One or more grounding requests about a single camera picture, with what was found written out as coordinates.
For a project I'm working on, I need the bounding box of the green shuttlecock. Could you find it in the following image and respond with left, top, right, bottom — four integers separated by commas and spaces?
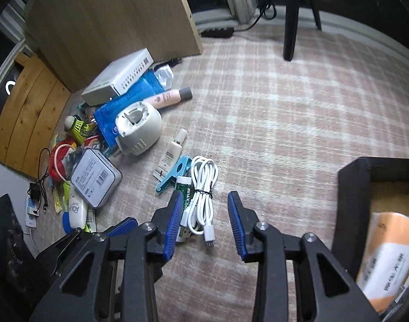
64, 115, 98, 142

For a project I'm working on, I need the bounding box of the pink plaid rug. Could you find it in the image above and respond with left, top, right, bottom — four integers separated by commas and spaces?
30, 23, 409, 322

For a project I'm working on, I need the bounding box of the wooden board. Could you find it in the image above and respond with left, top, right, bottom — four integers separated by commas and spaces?
24, 0, 204, 93

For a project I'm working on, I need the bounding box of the white cardboard box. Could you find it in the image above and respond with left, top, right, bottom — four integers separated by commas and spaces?
81, 48, 155, 107

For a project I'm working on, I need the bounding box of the white USB cable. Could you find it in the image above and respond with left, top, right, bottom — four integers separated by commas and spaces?
184, 155, 219, 251

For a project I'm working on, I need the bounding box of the clear plastic wrapper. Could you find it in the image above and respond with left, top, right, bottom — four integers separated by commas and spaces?
154, 63, 175, 88

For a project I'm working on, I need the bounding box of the blue plastic package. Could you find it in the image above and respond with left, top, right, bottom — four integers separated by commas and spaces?
94, 73, 167, 148

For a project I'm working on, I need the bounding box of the black charger with cable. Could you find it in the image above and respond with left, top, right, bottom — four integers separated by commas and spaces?
27, 147, 58, 214

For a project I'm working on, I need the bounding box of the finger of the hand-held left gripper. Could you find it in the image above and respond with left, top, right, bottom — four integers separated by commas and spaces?
38, 228, 83, 277
105, 217, 138, 239

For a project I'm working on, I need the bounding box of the black power cable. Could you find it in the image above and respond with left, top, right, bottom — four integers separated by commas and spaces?
236, 0, 279, 31

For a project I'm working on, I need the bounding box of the small white cosmetic bottle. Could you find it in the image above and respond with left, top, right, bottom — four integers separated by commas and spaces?
152, 129, 188, 178

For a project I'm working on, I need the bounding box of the teal clothespin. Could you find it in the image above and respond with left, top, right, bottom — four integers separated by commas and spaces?
155, 155, 193, 194

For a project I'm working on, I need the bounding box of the white round plastic device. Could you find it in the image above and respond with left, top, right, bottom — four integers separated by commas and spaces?
114, 102, 163, 157

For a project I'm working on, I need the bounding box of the white sunscreen bottle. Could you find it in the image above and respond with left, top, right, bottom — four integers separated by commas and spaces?
67, 187, 90, 230

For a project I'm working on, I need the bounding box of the orange and white parcel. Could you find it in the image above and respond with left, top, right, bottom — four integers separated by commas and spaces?
355, 211, 409, 313

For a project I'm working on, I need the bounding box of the black storage box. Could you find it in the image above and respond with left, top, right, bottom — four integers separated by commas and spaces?
337, 156, 409, 311

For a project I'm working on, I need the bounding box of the black chair leg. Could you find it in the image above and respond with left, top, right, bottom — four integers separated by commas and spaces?
283, 0, 322, 62

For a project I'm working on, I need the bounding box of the grey metal tin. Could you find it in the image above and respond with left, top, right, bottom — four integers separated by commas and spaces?
70, 148, 123, 209

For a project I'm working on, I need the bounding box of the red and white snack packet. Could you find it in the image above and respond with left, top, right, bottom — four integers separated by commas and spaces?
85, 136, 106, 150

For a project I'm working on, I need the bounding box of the green lip balm tube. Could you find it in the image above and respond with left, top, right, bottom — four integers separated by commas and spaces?
173, 174, 194, 242

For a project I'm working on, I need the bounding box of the pink cosmetic tube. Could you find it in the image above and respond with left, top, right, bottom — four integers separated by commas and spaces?
144, 87, 193, 110

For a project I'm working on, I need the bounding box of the black power strip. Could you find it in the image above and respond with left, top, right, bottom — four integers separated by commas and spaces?
201, 26, 235, 38

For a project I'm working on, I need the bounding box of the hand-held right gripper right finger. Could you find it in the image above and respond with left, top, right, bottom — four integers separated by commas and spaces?
226, 191, 381, 322

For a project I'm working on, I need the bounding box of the yellow stick packet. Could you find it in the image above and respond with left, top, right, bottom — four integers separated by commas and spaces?
52, 181, 63, 214

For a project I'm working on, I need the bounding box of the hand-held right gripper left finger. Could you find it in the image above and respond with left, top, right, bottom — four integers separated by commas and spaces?
28, 191, 185, 322

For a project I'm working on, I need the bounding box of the red pouch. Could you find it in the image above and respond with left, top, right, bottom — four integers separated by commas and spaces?
48, 137, 78, 185

